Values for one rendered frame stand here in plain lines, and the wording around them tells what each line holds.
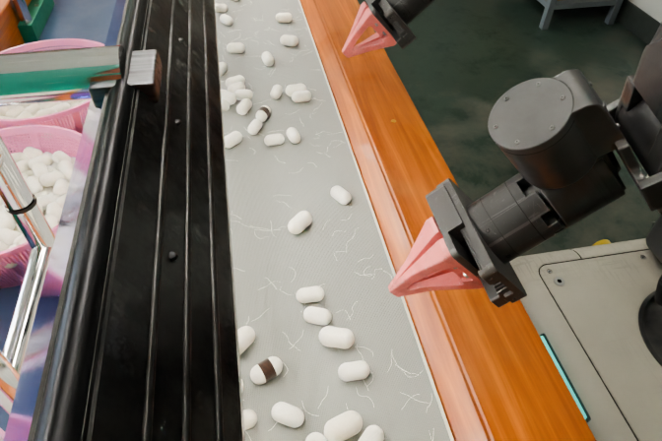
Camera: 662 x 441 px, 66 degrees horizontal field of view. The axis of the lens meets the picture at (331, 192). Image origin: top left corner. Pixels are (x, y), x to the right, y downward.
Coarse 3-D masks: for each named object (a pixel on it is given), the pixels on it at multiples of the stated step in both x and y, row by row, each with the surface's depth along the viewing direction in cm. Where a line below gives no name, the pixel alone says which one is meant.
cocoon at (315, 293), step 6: (300, 288) 59; (306, 288) 58; (312, 288) 58; (318, 288) 58; (300, 294) 58; (306, 294) 58; (312, 294) 58; (318, 294) 58; (300, 300) 58; (306, 300) 58; (312, 300) 58; (318, 300) 58
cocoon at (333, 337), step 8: (328, 328) 54; (336, 328) 55; (344, 328) 55; (320, 336) 54; (328, 336) 54; (336, 336) 54; (344, 336) 54; (352, 336) 54; (328, 344) 54; (336, 344) 54; (344, 344) 54; (352, 344) 54
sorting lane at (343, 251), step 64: (256, 0) 118; (256, 64) 98; (320, 64) 98; (320, 128) 83; (256, 192) 72; (320, 192) 72; (256, 256) 64; (320, 256) 64; (384, 256) 64; (256, 320) 57; (384, 320) 58; (256, 384) 52; (320, 384) 52; (384, 384) 52
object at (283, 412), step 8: (272, 408) 49; (280, 408) 48; (288, 408) 49; (296, 408) 49; (272, 416) 49; (280, 416) 48; (288, 416) 48; (296, 416) 48; (288, 424) 48; (296, 424) 48
